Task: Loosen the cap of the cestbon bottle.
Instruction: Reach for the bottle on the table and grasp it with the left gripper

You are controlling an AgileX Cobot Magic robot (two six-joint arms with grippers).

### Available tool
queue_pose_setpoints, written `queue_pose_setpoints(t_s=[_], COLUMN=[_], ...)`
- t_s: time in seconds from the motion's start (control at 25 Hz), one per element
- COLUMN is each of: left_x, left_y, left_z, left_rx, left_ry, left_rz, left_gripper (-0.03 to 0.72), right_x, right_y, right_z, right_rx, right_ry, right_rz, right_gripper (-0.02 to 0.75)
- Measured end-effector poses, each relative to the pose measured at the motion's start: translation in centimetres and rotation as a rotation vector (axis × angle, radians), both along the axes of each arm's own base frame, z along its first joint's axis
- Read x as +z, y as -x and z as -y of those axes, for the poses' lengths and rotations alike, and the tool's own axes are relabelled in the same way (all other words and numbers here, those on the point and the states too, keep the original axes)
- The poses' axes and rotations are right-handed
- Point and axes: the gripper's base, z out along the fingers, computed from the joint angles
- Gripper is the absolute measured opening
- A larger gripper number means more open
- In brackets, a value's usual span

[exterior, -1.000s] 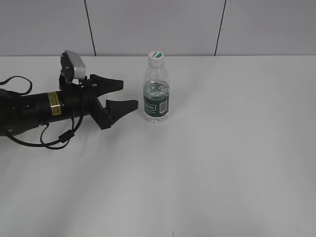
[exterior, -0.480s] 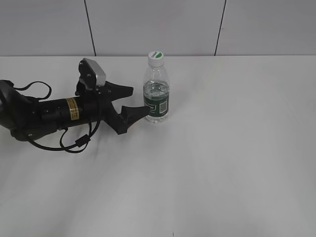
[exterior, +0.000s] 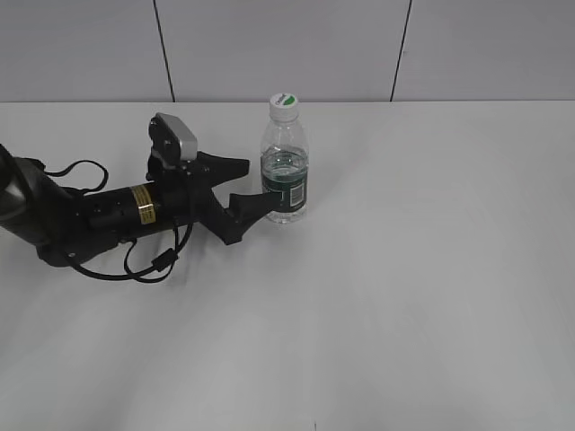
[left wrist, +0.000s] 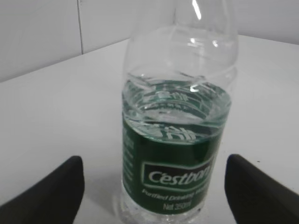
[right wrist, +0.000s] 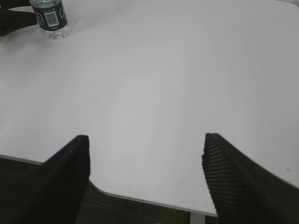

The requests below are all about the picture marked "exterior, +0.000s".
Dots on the white green bottle cap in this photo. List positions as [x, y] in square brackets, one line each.
[283, 107]

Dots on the clear cestbon water bottle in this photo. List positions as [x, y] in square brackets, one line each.
[284, 164]

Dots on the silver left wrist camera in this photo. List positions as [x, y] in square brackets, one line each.
[173, 143]

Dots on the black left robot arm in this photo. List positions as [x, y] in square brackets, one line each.
[69, 226]

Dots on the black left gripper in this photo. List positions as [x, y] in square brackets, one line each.
[187, 195]

